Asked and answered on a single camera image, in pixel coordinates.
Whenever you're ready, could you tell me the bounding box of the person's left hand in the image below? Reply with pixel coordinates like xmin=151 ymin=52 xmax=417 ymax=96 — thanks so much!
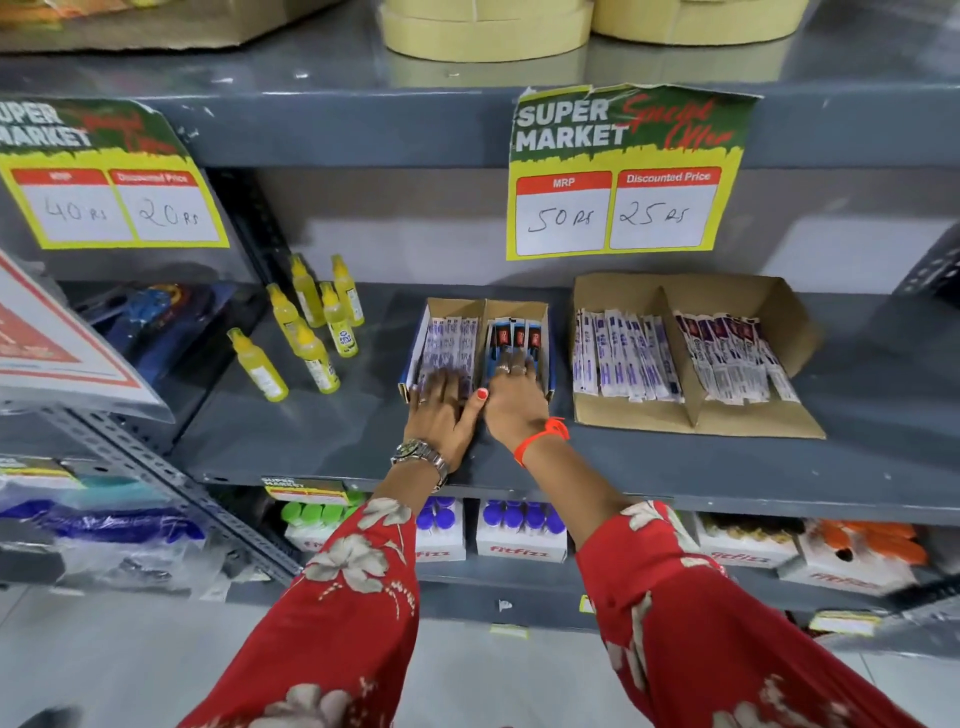
xmin=403 ymin=366 xmax=491 ymax=471

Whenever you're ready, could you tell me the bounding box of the person's right hand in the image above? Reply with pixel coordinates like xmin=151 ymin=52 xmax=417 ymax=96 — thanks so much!
xmin=483 ymin=351 xmax=554 ymax=453

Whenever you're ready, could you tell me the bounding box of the small blue display box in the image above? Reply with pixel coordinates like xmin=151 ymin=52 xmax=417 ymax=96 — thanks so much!
xmin=398 ymin=297 xmax=557 ymax=406

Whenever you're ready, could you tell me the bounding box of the person's left forearm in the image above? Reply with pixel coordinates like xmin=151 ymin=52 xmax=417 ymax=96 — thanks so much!
xmin=178 ymin=466 xmax=453 ymax=728

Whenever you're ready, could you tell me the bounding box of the person's right forearm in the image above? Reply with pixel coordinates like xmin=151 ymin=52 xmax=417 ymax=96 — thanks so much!
xmin=517 ymin=431 xmax=928 ymax=728

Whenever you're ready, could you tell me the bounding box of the row of dark blue packets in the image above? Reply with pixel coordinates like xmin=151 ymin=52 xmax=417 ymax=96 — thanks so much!
xmin=483 ymin=317 xmax=544 ymax=380

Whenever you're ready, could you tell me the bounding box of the silver wristwatch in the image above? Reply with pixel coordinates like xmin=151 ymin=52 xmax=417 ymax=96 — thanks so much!
xmin=390 ymin=438 xmax=452 ymax=490

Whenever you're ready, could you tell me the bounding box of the orange wristband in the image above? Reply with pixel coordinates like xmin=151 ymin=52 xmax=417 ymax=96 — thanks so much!
xmin=513 ymin=417 xmax=571 ymax=469

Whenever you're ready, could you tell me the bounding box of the row of white-purple strips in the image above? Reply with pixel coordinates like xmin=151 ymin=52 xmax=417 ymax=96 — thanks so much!
xmin=416 ymin=315 xmax=481 ymax=385

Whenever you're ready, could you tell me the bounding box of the row of white-blue sachets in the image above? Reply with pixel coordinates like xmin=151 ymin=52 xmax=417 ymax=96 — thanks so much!
xmin=573 ymin=307 xmax=685 ymax=405

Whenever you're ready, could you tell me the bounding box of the white box of blue-capped bottles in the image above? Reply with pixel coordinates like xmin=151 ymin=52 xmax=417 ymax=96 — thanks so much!
xmin=414 ymin=495 xmax=468 ymax=564
xmin=475 ymin=498 xmax=570 ymax=564

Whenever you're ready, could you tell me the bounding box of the cluster of yellow bottles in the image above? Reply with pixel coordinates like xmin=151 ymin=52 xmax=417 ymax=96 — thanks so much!
xmin=227 ymin=253 xmax=366 ymax=404

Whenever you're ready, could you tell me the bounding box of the small shelf price tag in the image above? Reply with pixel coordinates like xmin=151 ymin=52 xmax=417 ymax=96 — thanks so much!
xmin=261 ymin=475 xmax=351 ymax=507

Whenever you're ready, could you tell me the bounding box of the white box of green-capped bottles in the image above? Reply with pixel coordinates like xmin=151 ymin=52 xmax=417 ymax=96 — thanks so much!
xmin=279 ymin=493 xmax=370 ymax=554

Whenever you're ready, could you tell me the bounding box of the row of white-maroon sachets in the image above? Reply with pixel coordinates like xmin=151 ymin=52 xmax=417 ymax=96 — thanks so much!
xmin=672 ymin=309 xmax=801 ymax=407

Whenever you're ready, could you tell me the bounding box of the green yellow price sign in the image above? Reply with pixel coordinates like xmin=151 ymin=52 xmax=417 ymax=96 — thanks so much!
xmin=0 ymin=96 xmax=231 ymax=251
xmin=505 ymin=82 xmax=764 ymax=262

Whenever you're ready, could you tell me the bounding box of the brown cardboard tray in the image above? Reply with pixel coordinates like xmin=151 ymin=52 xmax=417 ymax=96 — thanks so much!
xmin=570 ymin=271 xmax=828 ymax=441

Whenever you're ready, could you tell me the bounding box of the white box of brown-capped bottles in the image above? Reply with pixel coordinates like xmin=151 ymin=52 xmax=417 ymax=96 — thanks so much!
xmin=691 ymin=511 xmax=802 ymax=570

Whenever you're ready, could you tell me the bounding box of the grey metal shelf unit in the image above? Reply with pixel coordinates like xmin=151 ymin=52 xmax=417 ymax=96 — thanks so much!
xmin=0 ymin=0 xmax=960 ymax=661

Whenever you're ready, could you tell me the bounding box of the blue toy in plastic pack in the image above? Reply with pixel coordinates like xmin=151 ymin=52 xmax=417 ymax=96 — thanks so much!
xmin=73 ymin=280 xmax=237 ymax=393

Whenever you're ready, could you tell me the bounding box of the beige tape roll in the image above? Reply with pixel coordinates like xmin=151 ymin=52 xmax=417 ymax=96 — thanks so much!
xmin=377 ymin=0 xmax=595 ymax=64
xmin=591 ymin=0 xmax=813 ymax=47

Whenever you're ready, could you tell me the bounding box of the pile of blue plastic packs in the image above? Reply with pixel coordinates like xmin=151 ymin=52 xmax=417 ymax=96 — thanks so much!
xmin=0 ymin=454 xmax=226 ymax=597

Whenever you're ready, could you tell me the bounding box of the white box of orange-capped bottles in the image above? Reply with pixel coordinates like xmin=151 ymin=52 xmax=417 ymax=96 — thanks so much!
xmin=777 ymin=519 xmax=933 ymax=599

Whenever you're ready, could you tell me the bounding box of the red white sign in sleeve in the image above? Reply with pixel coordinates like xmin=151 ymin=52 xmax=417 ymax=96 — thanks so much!
xmin=0 ymin=247 xmax=175 ymax=426

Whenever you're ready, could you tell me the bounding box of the flat cardboard box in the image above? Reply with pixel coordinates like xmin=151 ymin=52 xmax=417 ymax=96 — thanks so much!
xmin=0 ymin=0 xmax=342 ymax=55

